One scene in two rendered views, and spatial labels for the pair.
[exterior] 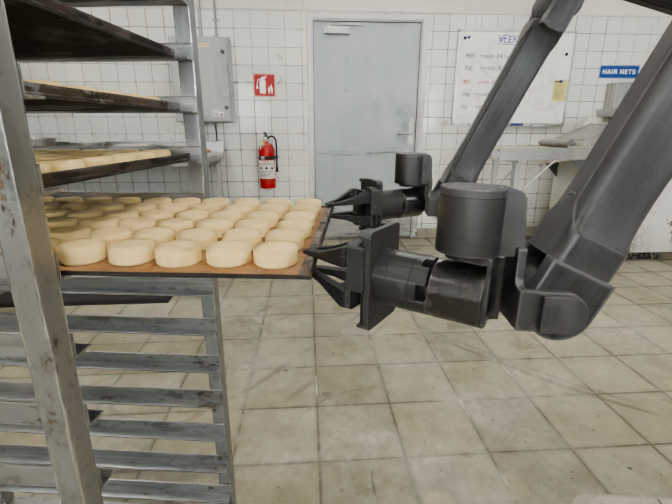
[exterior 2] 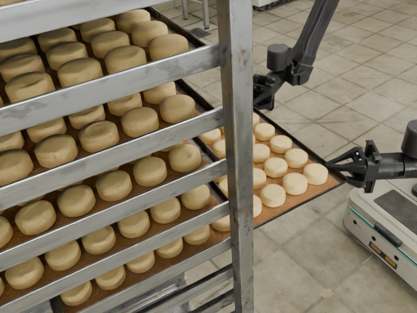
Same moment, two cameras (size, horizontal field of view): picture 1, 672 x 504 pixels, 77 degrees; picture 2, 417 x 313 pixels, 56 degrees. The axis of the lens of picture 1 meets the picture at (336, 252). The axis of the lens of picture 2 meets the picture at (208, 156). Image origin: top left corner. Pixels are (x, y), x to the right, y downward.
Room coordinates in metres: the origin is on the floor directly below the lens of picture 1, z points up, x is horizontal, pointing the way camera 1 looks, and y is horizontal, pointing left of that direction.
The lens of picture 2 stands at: (0.03, 0.55, 1.53)
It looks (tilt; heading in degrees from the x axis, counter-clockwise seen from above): 39 degrees down; 331
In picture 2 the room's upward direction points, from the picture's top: 6 degrees counter-clockwise
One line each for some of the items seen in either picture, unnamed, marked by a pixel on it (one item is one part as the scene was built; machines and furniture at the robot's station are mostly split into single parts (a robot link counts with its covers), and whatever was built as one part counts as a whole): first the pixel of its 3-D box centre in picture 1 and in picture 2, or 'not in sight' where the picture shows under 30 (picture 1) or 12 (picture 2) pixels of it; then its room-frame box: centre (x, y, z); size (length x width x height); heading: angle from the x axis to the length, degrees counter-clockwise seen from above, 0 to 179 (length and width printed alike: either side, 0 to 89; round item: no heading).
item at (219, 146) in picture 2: (226, 219); (223, 148); (0.64, 0.17, 0.96); 0.05 x 0.05 x 0.02
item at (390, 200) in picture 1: (381, 205); (266, 88); (0.81, -0.09, 0.96); 0.07 x 0.07 x 0.10; 27
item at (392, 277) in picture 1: (400, 278); (380, 166); (0.40, -0.06, 0.95); 0.07 x 0.07 x 0.10; 57
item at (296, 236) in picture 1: (285, 240); (296, 158); (0.52, 0.06, 0.96); 0.05 x 0.05 x 0.02
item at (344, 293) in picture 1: (340, 263); (347, 166); (0.43, -0.01, 0.96); 0.09 x 0.07 x 0.07; 57
